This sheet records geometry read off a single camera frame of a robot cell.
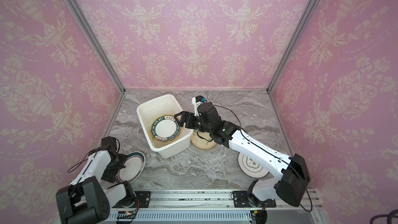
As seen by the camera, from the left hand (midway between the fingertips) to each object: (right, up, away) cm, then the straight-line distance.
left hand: (120, 167), depth 83 cm
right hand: (+34, +28, -12) cm, 46 cm away
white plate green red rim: (+7, +1, +2) cm, 7 cm away
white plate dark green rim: (+21, +19, +12) cm, 31 cm away
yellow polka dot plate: (+22, +19, +12) cm, 31 cm away
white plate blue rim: (+70, 0, 0) cm, 70 cm away
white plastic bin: (+12, +30, +10) cm, 34 cm away
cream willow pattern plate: (+44, +16, -6) cm, 47 cm away
